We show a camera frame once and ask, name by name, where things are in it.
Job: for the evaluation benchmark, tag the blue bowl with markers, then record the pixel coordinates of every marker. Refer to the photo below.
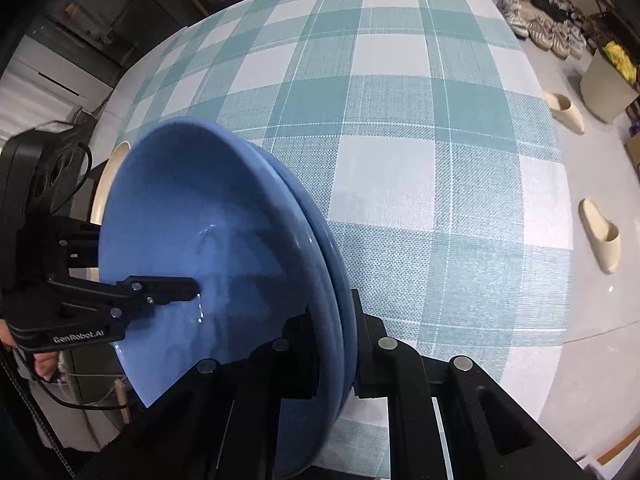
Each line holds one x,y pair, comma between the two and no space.
305,426
192,200

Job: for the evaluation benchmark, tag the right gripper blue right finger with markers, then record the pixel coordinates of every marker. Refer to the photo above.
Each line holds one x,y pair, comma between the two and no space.
372,379

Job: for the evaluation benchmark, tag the person's left hand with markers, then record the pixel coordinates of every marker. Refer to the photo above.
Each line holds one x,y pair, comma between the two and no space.
45,364

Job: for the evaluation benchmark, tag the teal plaid tablecloth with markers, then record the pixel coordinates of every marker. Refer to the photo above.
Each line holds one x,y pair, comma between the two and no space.
420,130

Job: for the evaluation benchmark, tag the white trash bin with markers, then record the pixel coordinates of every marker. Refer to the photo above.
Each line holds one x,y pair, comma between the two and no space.
610,83

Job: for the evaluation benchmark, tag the beige slipper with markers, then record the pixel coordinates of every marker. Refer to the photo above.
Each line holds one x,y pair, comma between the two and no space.
565,111
603,236

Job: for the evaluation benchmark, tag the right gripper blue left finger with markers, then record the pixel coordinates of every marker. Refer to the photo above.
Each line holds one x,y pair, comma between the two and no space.
287,367

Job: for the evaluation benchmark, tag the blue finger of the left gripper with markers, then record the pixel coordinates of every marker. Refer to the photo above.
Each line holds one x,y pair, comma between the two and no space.
162,290

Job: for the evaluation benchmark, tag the cream ceramic plate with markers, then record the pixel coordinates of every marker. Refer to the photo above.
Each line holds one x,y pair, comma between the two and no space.
106,180

